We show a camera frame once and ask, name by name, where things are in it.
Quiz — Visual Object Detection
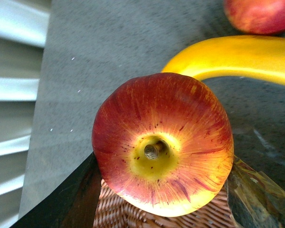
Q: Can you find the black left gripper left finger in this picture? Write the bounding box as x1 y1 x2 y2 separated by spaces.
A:
12 153 102 228

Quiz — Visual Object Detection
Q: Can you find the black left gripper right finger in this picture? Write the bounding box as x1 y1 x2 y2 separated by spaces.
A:
225 156 285 228

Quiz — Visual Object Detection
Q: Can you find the red yellow apple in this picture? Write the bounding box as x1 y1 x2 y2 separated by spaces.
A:
92 73 234 217
223 0 285 35

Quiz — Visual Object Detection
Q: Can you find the yellow banana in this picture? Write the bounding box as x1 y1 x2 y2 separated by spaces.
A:
162 35 285 86

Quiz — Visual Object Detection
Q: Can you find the brown wicker basket left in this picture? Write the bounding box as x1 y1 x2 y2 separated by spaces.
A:
93 180 236 228

